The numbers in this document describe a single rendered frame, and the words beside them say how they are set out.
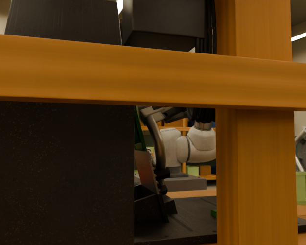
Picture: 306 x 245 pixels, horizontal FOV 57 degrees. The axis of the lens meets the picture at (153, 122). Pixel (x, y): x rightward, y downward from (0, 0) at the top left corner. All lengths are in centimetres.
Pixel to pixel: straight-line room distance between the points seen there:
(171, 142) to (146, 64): 113
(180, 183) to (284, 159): 92
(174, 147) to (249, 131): 101
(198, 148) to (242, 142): 104
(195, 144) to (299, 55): 826
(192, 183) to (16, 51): 122
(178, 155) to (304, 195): 68
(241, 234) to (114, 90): 37
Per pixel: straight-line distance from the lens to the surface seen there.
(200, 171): 704
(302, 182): 169
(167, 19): 65
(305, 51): 960
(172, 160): 158
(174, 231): 75
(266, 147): 62
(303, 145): 187
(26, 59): 46
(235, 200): 60
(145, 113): 84
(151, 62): 47
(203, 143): 161
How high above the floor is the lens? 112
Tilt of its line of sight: 4 degrees up
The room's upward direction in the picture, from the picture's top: straight up
